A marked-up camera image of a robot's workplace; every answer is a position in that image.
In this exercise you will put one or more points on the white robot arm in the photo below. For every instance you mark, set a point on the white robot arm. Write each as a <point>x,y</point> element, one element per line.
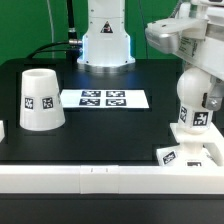
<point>106,45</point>

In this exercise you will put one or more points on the white front wall bar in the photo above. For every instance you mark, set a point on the white front wall bar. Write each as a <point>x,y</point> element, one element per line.
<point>110,179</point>

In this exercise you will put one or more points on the white marker sheet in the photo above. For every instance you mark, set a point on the white marker sheet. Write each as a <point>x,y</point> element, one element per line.
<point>85,98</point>

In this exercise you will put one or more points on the white lamp shade cone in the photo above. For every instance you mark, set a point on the white lamp shade cone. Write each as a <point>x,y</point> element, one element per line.
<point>41,108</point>

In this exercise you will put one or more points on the white left wall block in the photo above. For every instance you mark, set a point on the white left wall block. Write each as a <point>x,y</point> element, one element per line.
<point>2,132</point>

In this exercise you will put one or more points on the white lamp bulb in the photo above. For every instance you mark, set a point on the white lamp bulb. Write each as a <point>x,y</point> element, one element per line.
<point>191,87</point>

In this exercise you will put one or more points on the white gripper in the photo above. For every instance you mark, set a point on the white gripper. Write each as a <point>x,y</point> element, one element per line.
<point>194,32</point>

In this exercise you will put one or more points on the white lamp base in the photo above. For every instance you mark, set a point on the white lamp base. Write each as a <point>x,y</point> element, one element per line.
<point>199,150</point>

